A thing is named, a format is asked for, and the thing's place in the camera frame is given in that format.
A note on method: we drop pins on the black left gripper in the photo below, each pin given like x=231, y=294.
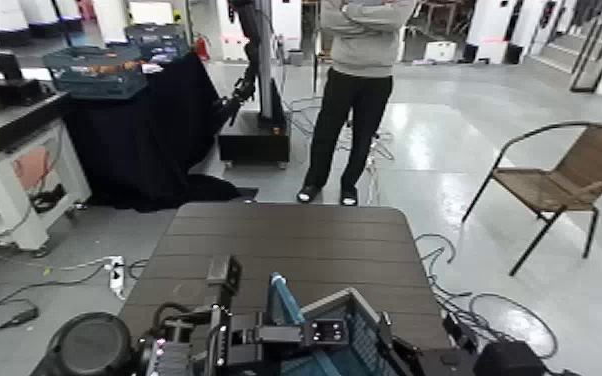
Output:
x=248, y=346

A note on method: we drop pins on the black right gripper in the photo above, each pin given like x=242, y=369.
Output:
x=432, y=363

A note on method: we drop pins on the teal crate with grey rim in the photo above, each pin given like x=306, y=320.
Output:
x=361, y=336

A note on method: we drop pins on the black idle robot arm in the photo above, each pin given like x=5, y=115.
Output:
x=251, y=36

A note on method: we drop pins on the black wheeled robot base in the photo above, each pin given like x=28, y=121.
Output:
x=254, y=139

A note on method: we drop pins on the small teal mesh crate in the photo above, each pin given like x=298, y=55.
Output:
x=159, y=44

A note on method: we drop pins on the large teal mesh crate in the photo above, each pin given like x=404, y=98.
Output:
x=96, y=78

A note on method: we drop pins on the white power strip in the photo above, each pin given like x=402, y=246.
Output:
x=116, y=275

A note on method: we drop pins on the brown wicker metal chair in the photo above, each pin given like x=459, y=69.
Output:
x=542, y=190

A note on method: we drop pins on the grey robot lift column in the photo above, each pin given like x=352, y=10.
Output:
x=266, y=58

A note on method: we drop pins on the grey waste bin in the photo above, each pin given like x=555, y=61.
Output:
x=296, y=58

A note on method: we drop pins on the red fire extinguisher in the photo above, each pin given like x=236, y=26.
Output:
x=202, y=48

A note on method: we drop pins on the person in grey sweater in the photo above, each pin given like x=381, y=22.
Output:
x=358, y=47

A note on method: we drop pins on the small white box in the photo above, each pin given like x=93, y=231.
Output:
x=440, y=51

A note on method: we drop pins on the white wheeled workbench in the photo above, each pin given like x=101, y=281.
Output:
x=17, y=173

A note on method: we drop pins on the white kiosk machine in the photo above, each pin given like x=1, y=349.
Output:
x=492, y=29

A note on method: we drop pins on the black metal stair railing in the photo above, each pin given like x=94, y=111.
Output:
x=595, y=47

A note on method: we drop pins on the black box on workbench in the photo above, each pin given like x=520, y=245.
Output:
x=15, y=93

